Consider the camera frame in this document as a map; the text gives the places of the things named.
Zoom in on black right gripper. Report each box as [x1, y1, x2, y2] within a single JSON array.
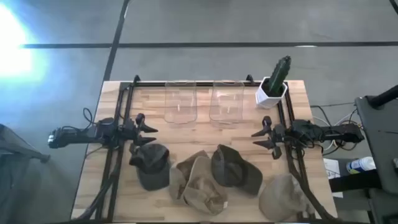
[[251, 116, 287, 161]]

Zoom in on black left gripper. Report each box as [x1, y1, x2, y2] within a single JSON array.
[[122, 113, 159, 154]]

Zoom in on beige bucket hat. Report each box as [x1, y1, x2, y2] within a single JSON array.
[[168, 149, 229, 217]]

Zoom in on dark olive baseball cap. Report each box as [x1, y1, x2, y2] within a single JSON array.
[[128, 142, 172, 192], [211, 143, 264, 197]]

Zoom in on white hexagonal plant pot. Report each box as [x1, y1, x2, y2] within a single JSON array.
[[254, 76, 289, 110]]

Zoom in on clear plastic container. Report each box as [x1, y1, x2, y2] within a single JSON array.
[[208, 80, 246, 129], [164, 80, 198, 125]]

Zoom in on beige baseball cap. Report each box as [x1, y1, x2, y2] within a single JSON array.
[[258, 174, 317, 223]]

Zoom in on green cactus plant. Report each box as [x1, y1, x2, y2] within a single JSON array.
[[267, 55, 292, 95]]

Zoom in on white paper sheet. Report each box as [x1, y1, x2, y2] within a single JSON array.
[[323, 157, 345, 199]]

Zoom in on white blue plastic bottle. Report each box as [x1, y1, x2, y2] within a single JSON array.
[[345, 156, 377, 175]]

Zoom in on black equipment cart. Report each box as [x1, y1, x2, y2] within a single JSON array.
[[328, 83, 398, 224]]

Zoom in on grey chair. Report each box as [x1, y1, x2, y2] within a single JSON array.
[[0, 123, 52, 224]]

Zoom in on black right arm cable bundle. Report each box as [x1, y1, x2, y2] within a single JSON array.
[[284, 144, 335, 222]]

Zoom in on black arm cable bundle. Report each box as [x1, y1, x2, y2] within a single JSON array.
[[284, 144, 335, 222], [72, 146, 123, 222]]

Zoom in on black left arm cable bundle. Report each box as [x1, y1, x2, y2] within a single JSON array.
[[72, 146, 123, 222]]

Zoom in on white cable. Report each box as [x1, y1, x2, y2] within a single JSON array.
[[312, 110, 358, 153]]

